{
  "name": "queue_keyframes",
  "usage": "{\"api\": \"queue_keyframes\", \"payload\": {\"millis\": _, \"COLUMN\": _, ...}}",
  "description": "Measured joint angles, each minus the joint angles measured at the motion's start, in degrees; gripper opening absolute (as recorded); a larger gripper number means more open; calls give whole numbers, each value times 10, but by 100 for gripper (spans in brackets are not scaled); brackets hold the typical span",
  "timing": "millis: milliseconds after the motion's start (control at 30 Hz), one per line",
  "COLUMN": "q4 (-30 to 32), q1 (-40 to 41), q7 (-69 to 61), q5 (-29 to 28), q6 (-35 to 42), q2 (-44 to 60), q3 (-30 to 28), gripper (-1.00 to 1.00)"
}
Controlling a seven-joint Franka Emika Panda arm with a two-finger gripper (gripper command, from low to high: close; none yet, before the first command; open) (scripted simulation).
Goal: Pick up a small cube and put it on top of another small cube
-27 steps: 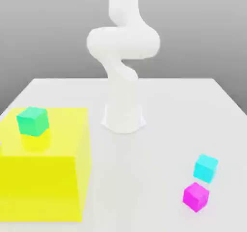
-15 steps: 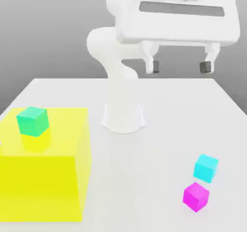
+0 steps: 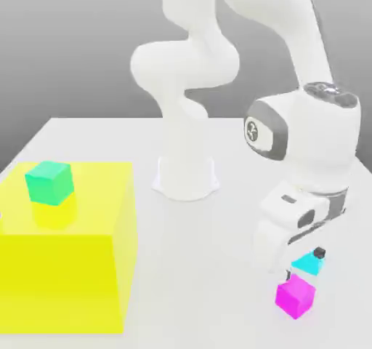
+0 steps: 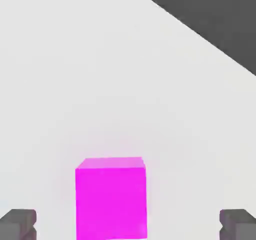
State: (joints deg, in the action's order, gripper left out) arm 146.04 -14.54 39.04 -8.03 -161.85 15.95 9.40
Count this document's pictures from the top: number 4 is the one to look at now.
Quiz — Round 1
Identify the small magenta cube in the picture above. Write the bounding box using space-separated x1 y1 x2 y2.
74 156 148 240

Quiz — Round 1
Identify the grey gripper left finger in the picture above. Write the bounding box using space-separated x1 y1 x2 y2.
0 208 38 240

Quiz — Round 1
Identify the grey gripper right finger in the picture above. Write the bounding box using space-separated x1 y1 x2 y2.
219 208 256 240

